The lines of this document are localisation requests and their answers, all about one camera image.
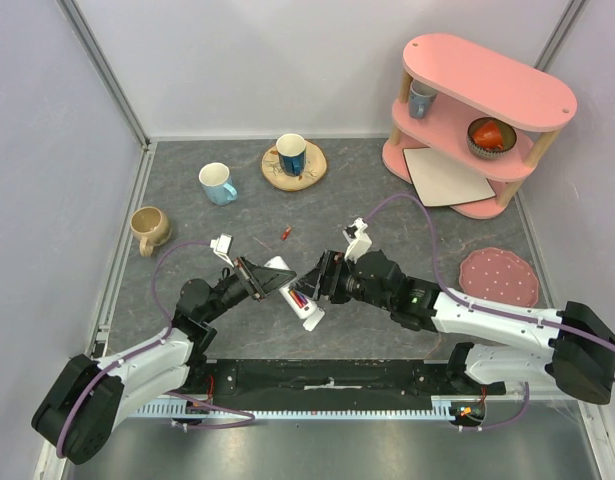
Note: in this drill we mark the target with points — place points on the pink dotted plate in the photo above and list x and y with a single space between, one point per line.
499 275

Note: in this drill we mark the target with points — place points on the light blue mug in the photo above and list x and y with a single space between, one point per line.
216 181

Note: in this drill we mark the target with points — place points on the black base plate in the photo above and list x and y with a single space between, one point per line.
329 384

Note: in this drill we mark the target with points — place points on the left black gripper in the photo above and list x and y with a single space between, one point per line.
263 280

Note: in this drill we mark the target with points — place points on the pink three-tier shelf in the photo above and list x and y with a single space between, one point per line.
482 110

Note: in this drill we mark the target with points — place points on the grey-blue mug on shelf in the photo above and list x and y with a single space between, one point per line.
421 98

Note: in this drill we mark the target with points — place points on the beige floral plate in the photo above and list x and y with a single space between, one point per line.
314 168

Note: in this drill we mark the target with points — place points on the dark patterned bowl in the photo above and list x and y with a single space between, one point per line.
509 139

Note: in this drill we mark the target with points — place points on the red orange battery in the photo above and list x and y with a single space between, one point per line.
286 233

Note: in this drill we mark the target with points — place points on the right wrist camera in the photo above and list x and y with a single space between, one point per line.
358 240

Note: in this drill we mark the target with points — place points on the purple battery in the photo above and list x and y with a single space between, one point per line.
301 297

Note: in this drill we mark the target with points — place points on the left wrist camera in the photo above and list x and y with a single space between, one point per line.
221 247

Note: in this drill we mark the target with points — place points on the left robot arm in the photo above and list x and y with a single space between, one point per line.
91 397

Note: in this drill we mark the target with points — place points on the red cup in bowl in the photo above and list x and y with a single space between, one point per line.
488 136

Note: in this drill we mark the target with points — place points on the dark blue mug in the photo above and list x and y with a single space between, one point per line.
291 150

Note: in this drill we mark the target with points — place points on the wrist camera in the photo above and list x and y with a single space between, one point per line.
221 247
358 240

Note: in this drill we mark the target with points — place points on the beige mug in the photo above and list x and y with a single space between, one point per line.
151 227

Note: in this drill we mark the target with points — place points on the white battery cover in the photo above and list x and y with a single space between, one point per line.
313 320

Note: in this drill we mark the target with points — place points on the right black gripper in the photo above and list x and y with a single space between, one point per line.
328 275

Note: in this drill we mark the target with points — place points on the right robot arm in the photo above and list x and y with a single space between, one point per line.
571 349

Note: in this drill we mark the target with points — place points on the white square plate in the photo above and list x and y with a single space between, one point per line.
441 181

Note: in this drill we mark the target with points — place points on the white remote control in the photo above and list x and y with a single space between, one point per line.
304 307

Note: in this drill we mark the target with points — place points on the blue-white cable duct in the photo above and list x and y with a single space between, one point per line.
180 410

